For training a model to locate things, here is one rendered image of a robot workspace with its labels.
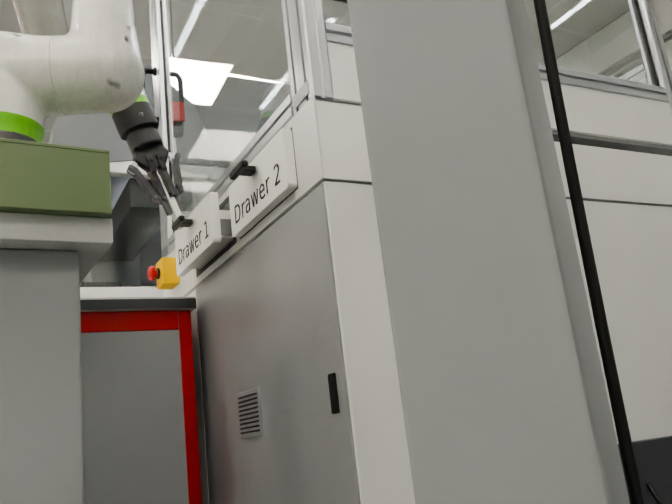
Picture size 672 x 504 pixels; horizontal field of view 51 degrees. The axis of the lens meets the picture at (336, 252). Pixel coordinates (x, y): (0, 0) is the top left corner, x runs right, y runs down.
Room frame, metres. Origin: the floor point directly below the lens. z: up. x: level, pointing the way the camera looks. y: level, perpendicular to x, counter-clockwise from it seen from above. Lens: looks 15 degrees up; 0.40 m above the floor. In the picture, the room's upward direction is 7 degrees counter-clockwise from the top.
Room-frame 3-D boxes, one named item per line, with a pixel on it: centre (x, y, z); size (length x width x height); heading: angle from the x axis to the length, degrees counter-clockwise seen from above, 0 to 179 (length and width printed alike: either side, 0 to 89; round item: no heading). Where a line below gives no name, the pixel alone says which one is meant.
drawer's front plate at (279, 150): (1.23, 0.13, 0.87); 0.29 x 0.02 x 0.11; 29
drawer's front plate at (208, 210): (1.49, 0.31, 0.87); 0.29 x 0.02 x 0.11; 29
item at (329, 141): (1.71, -0.16, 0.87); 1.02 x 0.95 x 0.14; 29
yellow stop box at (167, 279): (1.79, 0.45, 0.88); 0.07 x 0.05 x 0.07; 29
